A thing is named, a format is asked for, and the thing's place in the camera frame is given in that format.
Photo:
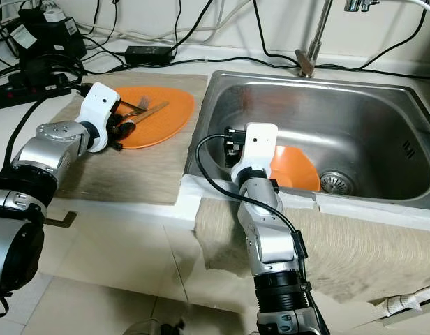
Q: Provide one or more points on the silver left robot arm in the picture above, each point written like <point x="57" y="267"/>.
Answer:
<point x="26" y="230"/>

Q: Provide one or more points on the large orange plate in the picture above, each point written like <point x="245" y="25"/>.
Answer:
<point x="169" y="112"/>

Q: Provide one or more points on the steel faucet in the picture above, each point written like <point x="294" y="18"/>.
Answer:
<point x="316" y="35"/>

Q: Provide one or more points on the metal fork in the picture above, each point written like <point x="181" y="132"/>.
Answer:
<point x="138" y="105"/>

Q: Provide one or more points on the beige woven counter mat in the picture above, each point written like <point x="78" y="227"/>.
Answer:
<point x="145" y="174"/>

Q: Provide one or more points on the stainless steel sink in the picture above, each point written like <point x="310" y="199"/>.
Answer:
<point x="368" y="118"/>

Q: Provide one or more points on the black power strip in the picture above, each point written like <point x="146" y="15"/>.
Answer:
<point x="33" y="91"/>

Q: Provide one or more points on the black power adapter brick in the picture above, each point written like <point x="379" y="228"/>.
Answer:
<point x="149" y="55"/>

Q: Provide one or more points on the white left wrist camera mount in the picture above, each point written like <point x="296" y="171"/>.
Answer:
<point x="100" y="101"/>

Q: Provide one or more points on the beige hanging towel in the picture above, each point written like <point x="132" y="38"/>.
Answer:
<point x="368" y="244"/>

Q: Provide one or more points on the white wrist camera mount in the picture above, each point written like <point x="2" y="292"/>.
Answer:
<point x="257" y="143"/>
<point x="100" y="101"/>

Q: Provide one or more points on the small orange plate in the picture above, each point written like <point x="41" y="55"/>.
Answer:
<point x="295" y="171"/>

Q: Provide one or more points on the white plastic pipe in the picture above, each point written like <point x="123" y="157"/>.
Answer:
<point x="410" y="301"/>

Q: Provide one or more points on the steel sink drain strainer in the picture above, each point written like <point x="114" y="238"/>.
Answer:
<point x="335" y="183"/>

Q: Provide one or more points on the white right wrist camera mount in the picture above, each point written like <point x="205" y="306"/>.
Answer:
<point x="257" y="143"/>

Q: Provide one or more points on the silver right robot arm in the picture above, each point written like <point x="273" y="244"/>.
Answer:
<point x="274" y="237"/>

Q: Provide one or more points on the black battery charger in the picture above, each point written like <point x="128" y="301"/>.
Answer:
<point x="47" y="35"/>

